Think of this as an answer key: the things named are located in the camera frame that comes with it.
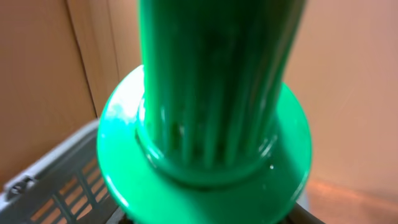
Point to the red sriracha bottle green cap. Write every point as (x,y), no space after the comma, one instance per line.
(205,130)

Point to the grey plastic shopping basket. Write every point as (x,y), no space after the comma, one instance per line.
(63,186)

